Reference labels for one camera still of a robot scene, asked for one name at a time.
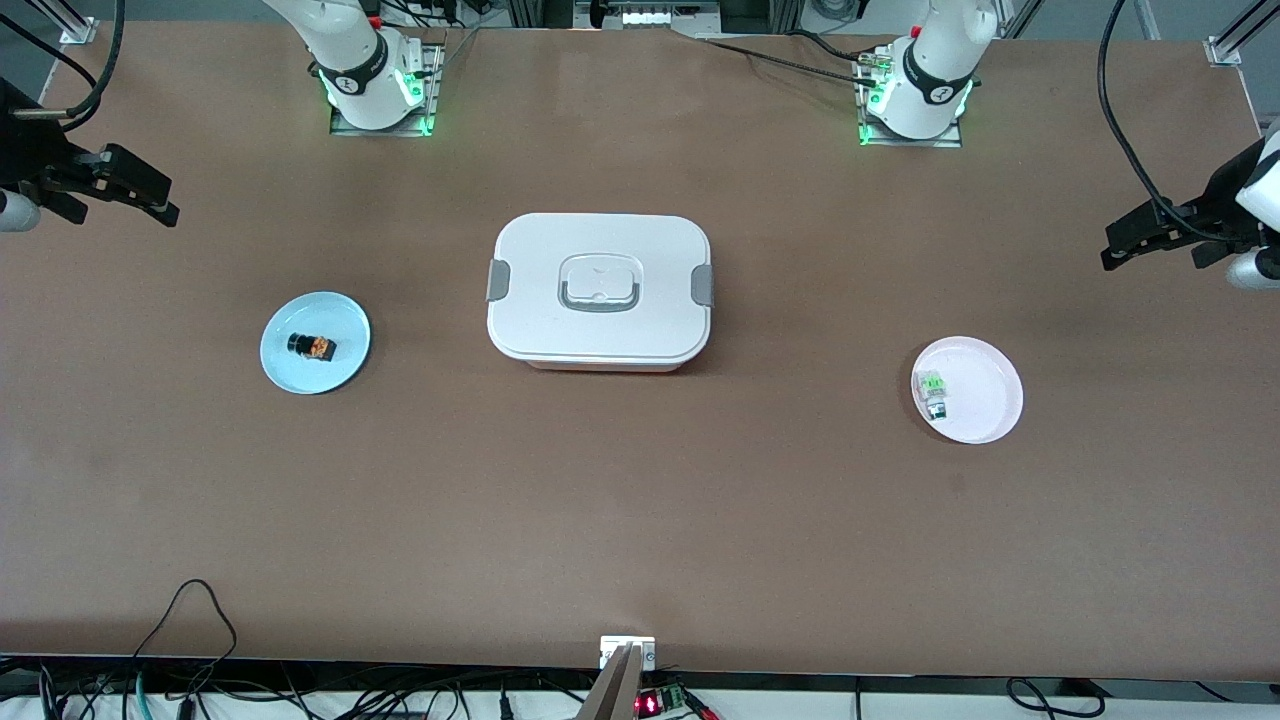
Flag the pink plate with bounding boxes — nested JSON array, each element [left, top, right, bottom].
[[911, 336, 1025, 445]]

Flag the light blue plate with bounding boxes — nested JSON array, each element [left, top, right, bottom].
[[260, 291, 372, 395]]

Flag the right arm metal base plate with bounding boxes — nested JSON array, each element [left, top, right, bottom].
[[330, 40, 446, 138]]

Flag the white lidded box grey latches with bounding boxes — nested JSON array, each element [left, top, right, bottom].
[[486, 212, 715, 374]]

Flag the aluminium frame post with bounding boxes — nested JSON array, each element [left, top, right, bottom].
[[55, 0, 99, 46], [1205, 0, 1280, 69]]

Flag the red display module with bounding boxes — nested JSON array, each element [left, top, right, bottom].
[[634, 683, 693, 717]]

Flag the black cable on table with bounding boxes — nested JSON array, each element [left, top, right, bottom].
[[690, 36, 881, 85], [785, 28, 867, 65]]

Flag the white power strip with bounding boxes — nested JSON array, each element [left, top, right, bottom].
[[620, 6, 721, 29]]

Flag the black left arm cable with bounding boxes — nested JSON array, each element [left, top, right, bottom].
[[1098, 0, 1216, 243]]

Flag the black looped cable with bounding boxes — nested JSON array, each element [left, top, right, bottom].
[[1005, 678, 1109, 720], [130, 578, 241, 693]]

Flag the aluminium camera mount post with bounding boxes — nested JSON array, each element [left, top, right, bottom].
[[582, 635, 658, 720]]

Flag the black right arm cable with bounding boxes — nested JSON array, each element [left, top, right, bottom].
[[0, 0, 127, 126]]

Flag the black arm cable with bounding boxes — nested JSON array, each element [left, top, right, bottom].
[[0, 0, 127, 126], [1098, 0, 1216, 243]]

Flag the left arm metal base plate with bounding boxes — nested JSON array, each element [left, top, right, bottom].
[[855, 45, 964, 149]]

